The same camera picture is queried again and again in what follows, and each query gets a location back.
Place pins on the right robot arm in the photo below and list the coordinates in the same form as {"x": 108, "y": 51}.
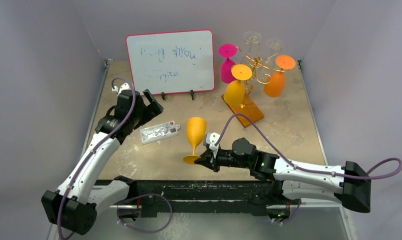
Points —
{"x": 347, "y": 185}

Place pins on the yellow wine glass left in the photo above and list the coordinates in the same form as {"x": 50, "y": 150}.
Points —
{"x": 235, "y": 91}

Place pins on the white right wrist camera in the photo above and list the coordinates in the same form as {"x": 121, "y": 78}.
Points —
{"x": 210, "y": 141}

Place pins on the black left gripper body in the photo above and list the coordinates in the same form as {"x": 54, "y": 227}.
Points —
{"x": 142, "y": 116}

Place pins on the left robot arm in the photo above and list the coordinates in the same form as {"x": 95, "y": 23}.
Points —
{"x": 73, "y": 206}

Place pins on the yellow wine glass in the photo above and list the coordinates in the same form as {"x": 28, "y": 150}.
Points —
{"x": 195, "y": 131}
{"x": 235, "y": 91}

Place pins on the yellow wine glass front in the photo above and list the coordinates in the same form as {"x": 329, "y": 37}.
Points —
{"x": 195, "y": 131}

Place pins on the red framed whiteboard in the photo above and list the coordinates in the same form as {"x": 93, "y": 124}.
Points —
{"x": 172, "y": 62}

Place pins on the black metal base frame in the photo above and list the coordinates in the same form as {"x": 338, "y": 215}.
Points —
{"x": 203, "y": 196}

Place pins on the orange wine glass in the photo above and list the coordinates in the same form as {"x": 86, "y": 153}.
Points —
{"x": 277, "y": 81}

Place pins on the clear wine glass right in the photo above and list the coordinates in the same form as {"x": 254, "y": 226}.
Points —
{"x": 275, "y": 45}

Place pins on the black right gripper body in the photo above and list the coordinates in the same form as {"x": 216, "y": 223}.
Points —
{"x": 212, "y": 160}

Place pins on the clear wine glass left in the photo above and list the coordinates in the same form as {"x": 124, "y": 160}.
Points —
{"x": 252, "y": 40}

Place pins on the pink wine glass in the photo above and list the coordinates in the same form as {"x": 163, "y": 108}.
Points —
{"x": 227, "y": 51}

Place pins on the white plastic packaged item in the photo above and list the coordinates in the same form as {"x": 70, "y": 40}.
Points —
{"x": 159, "y": 132}

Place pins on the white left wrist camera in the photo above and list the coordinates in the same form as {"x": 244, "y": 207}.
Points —
{"x": 119, "y": 90}

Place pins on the gold wire wine glass rack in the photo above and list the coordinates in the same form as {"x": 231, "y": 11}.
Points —
{"x": 261, "y": 69}

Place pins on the clear wine glass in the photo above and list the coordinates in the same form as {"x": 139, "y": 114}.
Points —
{"x": 275, "y": 45}
{"x": 252, "y": 40}

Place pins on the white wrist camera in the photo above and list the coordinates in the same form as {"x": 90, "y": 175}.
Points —
{"x": 210, "y": 141}
{"x": 119, "y": 90}

